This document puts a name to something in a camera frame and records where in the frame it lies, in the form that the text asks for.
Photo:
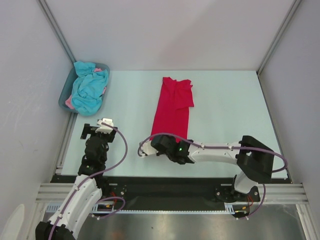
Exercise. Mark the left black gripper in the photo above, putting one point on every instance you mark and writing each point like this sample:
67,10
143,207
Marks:
109,137

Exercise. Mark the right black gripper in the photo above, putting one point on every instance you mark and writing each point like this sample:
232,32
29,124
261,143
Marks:
155,142

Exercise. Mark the red t shirt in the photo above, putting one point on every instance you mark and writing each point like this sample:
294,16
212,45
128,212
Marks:
173,108

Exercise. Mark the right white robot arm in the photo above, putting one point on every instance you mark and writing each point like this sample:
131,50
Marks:
253,157

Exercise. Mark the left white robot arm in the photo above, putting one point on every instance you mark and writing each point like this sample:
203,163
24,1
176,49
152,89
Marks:
88,188

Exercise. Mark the cyan t shirt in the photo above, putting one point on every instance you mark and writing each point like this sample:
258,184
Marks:
82,68

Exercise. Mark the grey plastic bin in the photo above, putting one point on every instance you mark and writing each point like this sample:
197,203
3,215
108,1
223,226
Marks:
67,89

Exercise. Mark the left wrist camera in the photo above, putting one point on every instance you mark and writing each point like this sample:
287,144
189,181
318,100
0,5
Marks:
105,126

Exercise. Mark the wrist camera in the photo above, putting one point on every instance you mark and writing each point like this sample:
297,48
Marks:
105,126
146,149

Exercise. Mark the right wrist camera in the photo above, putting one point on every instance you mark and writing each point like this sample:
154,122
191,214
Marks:
146,149

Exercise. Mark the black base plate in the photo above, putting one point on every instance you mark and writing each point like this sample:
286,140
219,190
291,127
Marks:
176,194

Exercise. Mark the aluminium frame rail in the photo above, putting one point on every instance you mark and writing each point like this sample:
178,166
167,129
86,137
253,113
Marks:
276,194

